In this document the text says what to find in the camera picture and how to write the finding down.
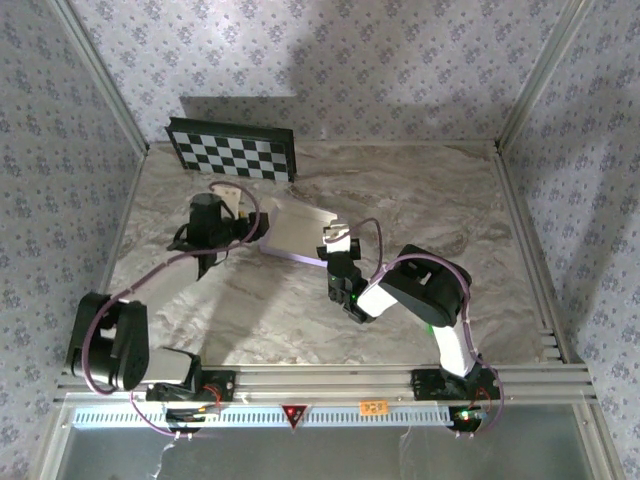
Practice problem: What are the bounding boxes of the white and purple paper box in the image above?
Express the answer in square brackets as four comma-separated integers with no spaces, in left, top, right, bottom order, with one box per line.
[258,196,340,266]

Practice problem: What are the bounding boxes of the black and white checkerboard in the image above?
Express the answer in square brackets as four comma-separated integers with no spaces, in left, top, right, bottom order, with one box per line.
[164,116,297,184]

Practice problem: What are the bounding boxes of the red triangle sticker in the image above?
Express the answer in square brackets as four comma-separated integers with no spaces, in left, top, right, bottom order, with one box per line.
[280,403,311,431]

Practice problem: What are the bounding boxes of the grey metal panel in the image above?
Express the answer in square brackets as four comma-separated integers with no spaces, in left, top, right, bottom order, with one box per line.
[39,399,624,480]

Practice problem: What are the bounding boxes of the black left controller board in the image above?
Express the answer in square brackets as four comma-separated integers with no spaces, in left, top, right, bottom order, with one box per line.
[166,407,221,435]

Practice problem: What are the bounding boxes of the black controller board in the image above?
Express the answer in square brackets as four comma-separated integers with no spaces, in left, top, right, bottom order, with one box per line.
[447,405,489,434]
[166,407,221,435]

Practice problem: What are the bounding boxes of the black right controller board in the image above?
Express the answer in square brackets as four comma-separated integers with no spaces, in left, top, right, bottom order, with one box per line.
[447,405,489,434]

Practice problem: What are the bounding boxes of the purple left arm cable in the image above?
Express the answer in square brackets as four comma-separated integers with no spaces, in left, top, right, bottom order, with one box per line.
[81,182,272,441]

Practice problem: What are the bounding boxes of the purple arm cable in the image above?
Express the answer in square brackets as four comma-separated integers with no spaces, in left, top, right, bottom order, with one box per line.
[81,182,272,441]
[344,218,505,441]

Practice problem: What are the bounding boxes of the thin aluminium side rail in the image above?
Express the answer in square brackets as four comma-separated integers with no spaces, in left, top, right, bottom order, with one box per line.
[77,147,149,366]

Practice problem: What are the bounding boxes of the aluminium cross rail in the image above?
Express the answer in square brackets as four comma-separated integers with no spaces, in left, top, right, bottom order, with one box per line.
[54,363,599,405]

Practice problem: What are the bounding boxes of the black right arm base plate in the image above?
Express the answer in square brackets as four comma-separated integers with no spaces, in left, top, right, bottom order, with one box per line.
[410,367,503,401]

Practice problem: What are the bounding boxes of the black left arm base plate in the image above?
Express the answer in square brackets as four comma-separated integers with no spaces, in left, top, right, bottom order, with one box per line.
[144,369,237,404]

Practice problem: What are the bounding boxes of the slotted grey cable duct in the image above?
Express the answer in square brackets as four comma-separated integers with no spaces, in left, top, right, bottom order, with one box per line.
[73,405,454,429]

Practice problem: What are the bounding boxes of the aluminium frame post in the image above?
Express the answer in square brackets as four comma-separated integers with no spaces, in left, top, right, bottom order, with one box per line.
[49,0,150,154]
[497,0,599,149]

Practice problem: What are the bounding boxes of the wide aluminium side rail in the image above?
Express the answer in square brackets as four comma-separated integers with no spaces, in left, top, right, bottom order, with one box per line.
[492,142,584,365]

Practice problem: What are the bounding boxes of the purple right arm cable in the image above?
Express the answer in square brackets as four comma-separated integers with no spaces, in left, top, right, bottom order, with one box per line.
[344,218,505,441]

